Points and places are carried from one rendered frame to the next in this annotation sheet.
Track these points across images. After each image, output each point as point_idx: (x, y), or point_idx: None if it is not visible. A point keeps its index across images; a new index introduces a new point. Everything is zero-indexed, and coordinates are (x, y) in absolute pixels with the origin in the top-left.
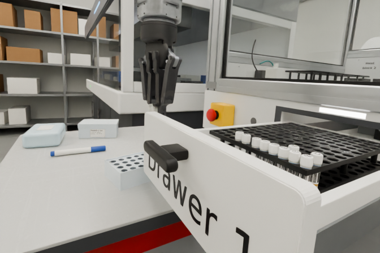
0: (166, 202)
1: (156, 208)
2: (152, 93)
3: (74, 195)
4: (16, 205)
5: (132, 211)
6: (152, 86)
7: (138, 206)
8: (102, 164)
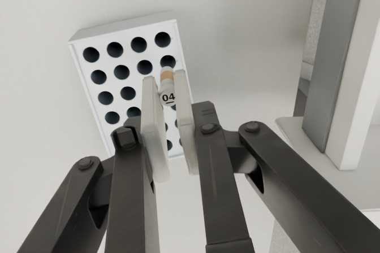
0: (278, 69)
1: (284, 91)
2: (154, 204)
3: (178, 194)
4: (173, 250)
5: (269, 127)
6: (155, 230)
7: (264, 115)
8: (52, 147)
